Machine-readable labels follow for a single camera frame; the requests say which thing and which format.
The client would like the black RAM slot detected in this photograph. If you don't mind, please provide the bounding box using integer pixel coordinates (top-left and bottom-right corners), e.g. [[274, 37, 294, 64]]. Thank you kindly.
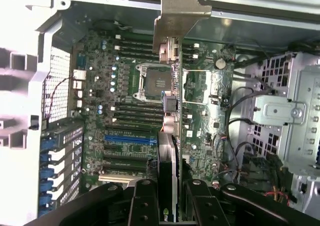
[[114, 45, 201, 53], [113, 113, 165, 120], [117, 40, 201, 47], [115, 34, 201, 41], [113, 102, 165, 108], [117, 51, 201, 60], [111, 107, 165, 114]]

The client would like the long black expansion slot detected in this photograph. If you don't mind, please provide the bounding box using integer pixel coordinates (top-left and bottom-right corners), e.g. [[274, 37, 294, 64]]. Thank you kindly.
[[101, 164, 148, 175], [103, 155, 151, 165], [106, 127, 161, 135]]

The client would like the thin red black wire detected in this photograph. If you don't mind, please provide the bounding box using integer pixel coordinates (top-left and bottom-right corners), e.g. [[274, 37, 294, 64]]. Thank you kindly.
[[46, 77, 76, 120]]

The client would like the green motherboard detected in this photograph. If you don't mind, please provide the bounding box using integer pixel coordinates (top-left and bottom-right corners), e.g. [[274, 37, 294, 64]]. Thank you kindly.
[[71, 29, 236, 187]]

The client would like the blue expansion slot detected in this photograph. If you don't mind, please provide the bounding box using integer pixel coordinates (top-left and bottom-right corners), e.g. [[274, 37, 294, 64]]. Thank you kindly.
[[104, 135, 158, 147]]

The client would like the CPU socket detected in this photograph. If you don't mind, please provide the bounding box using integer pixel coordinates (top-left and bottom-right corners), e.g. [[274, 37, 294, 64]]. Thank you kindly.
[[133, 63, 174, 103]]

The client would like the open black PC case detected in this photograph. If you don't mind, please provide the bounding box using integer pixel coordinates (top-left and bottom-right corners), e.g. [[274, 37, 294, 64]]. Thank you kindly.
[[0, 0, 320, 226]]

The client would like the silver coin cell battery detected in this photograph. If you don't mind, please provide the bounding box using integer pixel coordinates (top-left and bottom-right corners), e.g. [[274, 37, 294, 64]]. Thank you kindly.
[[214, 58, 227, 70]]

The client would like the silver perforated drive cage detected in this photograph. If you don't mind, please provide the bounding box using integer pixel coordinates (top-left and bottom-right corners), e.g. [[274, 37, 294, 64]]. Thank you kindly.
[[249, 52, 320, 177]]

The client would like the green RAM stick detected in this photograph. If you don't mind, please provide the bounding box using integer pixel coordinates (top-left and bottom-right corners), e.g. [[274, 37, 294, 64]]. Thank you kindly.
[[113, 119, 166, 128]]

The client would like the black sleeved wire bundle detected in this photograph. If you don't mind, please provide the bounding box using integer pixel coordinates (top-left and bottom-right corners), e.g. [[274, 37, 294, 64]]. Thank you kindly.
[[239, 153, 295, 205]]

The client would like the white expansion slot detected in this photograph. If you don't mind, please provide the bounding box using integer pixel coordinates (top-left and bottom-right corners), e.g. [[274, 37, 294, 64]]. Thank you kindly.
[[98, 173, 141, 185]]

